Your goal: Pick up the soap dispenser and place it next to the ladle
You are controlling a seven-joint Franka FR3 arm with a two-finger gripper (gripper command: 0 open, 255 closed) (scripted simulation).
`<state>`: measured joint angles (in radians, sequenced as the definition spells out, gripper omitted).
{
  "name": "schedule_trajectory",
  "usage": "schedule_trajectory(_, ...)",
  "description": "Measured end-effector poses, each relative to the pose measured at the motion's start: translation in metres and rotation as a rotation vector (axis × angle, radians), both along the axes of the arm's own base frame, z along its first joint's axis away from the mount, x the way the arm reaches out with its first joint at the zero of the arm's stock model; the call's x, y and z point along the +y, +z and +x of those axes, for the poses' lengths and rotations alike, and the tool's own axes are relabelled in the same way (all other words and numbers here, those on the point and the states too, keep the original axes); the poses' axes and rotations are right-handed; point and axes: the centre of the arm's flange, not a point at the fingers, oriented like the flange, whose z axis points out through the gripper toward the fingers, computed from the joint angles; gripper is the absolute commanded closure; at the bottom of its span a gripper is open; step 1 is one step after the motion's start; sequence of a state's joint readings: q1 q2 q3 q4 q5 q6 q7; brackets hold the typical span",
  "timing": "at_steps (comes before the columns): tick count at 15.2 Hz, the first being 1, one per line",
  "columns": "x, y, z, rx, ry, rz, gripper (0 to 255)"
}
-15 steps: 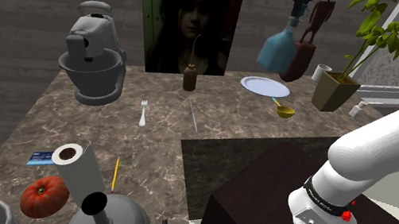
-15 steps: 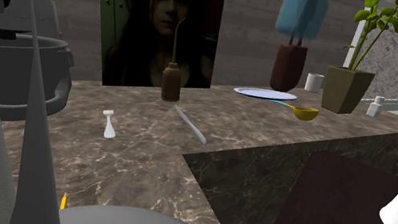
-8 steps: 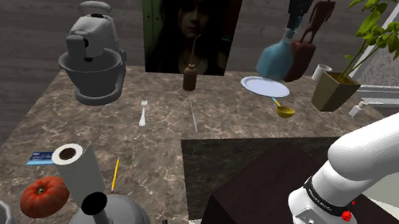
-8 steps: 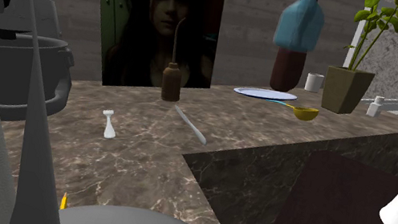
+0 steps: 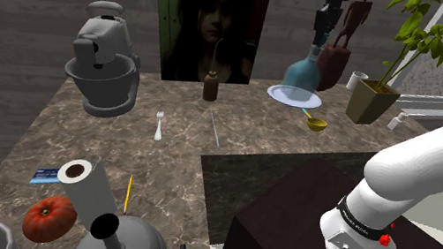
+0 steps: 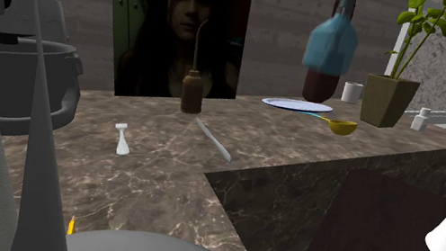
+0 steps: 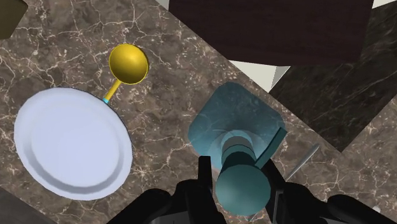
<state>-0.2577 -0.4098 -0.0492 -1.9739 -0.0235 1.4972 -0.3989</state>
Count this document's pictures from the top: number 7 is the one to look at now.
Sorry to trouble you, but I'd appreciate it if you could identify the thin silver cutlery piece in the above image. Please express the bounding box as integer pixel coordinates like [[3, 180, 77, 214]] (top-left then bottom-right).
[[284, 143, 321, 183]]

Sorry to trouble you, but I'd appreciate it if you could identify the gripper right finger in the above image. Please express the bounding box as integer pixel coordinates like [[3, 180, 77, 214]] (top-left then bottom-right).
[[261, 158, 397, 224]]

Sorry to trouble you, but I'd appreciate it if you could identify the white round plate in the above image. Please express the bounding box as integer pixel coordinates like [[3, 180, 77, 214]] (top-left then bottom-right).
[[13, 87, 134, 202]]

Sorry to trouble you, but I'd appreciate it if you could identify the teal soap dispenser bottle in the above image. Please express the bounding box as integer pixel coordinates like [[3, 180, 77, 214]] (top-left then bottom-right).
[[187, 81, 288, 217]]

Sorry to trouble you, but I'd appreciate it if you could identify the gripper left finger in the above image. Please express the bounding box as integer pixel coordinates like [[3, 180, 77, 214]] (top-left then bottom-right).
[[106, 155, 227, 224]]

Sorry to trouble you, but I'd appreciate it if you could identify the olive green flat object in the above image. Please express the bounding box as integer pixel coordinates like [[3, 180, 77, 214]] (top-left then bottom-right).
[[0, 0, 29, 40]]

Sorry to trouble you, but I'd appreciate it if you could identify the yellow ladle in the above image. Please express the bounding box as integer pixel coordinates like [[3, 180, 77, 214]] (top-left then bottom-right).
[[102, 43, 150, 105]]

